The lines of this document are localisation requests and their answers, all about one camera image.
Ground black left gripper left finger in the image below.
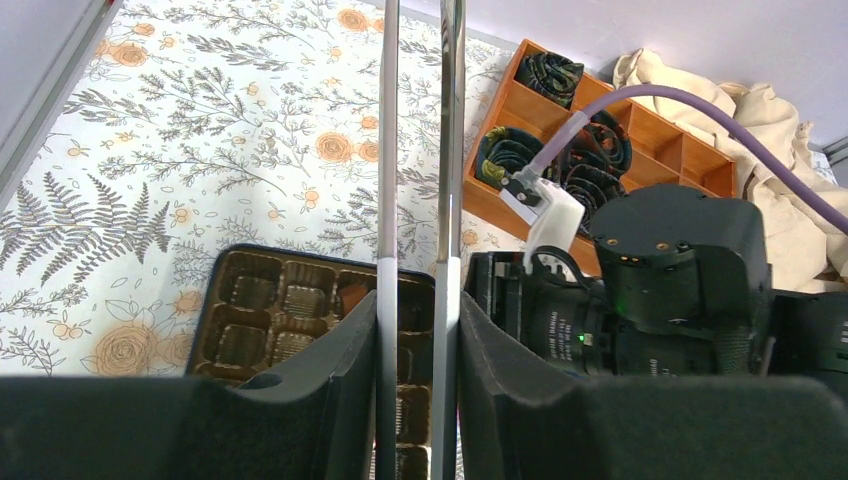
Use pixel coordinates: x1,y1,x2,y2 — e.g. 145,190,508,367
1,294,376,479

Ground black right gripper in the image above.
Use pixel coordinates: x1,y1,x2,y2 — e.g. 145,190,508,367
466,184,847,396

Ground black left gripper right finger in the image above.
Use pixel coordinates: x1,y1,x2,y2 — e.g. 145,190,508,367
458,295,847,479

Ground silver serving tongs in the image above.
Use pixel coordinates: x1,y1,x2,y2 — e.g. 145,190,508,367
375,1,466,479

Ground blue chocolate tin box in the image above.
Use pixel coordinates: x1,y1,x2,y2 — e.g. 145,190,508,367
186,244,435,479

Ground orange wooden divided box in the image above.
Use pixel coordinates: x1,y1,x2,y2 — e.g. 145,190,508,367
463,39,737,240

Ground beige crumpled cloth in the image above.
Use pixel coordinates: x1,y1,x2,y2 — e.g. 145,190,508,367
611,47,848,294

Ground floral tablecloth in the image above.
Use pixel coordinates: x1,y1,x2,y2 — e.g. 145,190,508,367
0,0,551,379

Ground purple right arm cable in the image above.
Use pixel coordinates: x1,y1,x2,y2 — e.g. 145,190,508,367
529,84,848,236

